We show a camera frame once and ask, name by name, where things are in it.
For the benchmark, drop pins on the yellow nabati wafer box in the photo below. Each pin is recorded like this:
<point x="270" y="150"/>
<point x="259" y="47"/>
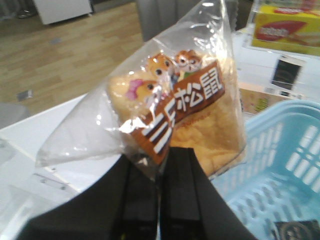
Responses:
<point x="287" y="29"/>

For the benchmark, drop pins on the packaged bread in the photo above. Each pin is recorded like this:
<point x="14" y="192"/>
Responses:
<point x="179" y="90"/>

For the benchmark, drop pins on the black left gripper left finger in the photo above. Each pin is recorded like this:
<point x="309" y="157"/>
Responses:
<point x="121" y="205"/>

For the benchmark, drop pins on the light blue plastic basket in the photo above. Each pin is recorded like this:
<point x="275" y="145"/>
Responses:
<point x="279" y="178"/>

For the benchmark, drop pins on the black tissue pack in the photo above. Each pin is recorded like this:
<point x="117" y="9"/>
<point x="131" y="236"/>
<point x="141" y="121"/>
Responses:
<point x="296" y="230"/>

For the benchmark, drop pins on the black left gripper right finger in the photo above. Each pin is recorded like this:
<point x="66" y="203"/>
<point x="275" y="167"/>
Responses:
<point x="191" y="208"/>

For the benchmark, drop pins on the black and white box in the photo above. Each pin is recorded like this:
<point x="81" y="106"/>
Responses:
<point x="287" y="71"/>

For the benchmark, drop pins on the white cabinet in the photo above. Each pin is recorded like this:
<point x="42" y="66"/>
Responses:
<point x="53" y="11"/>

